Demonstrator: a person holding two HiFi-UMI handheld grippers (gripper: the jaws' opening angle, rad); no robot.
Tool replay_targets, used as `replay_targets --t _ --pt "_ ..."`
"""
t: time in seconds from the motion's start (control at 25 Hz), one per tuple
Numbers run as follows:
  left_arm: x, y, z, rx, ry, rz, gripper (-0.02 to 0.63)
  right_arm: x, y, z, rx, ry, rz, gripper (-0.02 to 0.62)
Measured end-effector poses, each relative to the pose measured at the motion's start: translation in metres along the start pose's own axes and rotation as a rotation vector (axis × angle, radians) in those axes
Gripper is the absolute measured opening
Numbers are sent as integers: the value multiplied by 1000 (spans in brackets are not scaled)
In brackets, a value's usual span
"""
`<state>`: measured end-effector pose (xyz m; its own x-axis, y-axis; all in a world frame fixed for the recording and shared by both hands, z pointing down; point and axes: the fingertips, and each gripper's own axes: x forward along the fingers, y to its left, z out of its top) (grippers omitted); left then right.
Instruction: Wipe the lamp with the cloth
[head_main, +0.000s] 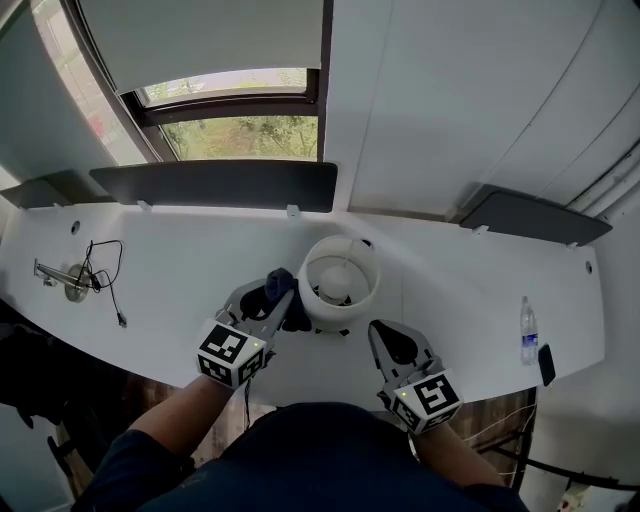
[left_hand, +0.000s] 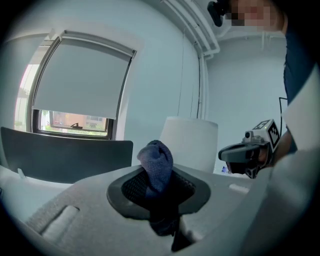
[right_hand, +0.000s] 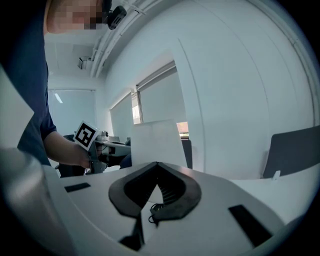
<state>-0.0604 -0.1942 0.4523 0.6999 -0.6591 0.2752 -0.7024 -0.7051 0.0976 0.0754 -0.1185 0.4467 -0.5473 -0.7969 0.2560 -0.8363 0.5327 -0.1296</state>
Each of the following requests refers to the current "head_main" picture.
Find white lamp with black base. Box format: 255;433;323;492
297;234;381;337

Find black smartphone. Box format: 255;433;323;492
537;342;557;388

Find person's dark blue shirt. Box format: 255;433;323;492
72;402;531;512

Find clear plastic water bottle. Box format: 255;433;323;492
519;295;540;366

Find white charging cable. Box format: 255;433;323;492
464;404;536;446

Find metal stand with round base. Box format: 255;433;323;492
33;258;96;305

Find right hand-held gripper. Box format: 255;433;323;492
367;319;465;435

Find black office chair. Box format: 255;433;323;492
0;299;126;481

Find person's right forearm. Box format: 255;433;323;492
412;419;506;489

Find dark window frame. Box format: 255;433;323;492
64;0;334;164

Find white socket box red button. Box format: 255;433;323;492
562;482;594;511

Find dark blue cloth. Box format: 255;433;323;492
263;267;314;334

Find long dark grey divider panel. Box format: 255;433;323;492
89;159;339;214

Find white wall pipes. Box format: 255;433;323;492
567;144;640;221

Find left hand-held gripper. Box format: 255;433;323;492
196;278;296;390

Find person's left forearm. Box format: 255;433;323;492
127;372;236;459

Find thin black cable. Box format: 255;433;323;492
82;239;129;330

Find grey roller blind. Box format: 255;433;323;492
77;0;324;95
0;0;121;176

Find black floor cable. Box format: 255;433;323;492
492;444;634;489

